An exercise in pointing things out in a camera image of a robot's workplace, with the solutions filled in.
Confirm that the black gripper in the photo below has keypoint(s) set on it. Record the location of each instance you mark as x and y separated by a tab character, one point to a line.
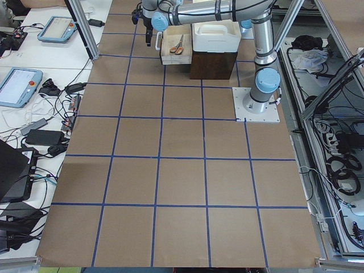
148	25

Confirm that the white drawer handle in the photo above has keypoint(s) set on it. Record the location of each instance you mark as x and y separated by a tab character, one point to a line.
158	41

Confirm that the light wooden drawer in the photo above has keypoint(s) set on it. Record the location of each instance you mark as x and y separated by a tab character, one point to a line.
171	37

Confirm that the orange grey scissors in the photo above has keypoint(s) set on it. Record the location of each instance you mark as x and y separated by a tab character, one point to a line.
178	48

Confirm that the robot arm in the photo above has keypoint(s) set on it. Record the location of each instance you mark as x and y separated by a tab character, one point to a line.
267	77
155	15

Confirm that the black power adapter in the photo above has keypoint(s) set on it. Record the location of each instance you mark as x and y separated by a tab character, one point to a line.
96	23

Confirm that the dark brown wooden cabinet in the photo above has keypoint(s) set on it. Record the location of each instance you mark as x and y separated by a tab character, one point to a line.
212	65

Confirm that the white plastic tray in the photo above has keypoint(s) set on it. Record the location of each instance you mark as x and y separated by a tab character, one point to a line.
216	36

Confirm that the far teach pendant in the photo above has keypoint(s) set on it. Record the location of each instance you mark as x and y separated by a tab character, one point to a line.
58	29

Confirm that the teach pendant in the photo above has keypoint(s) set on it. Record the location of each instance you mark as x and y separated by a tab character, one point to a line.
19	86
58	29

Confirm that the near teach pendant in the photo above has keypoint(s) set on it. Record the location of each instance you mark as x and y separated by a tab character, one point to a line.
19	86

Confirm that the large black power brick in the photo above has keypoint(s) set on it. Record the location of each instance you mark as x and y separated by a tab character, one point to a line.
44	137

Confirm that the white cloth pile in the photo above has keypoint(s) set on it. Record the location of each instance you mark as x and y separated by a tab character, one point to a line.
311	61

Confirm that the black laptop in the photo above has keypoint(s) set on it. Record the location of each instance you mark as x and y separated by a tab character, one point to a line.
17	168

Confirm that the aluminium frame post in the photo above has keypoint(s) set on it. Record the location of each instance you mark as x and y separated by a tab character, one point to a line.
77	13

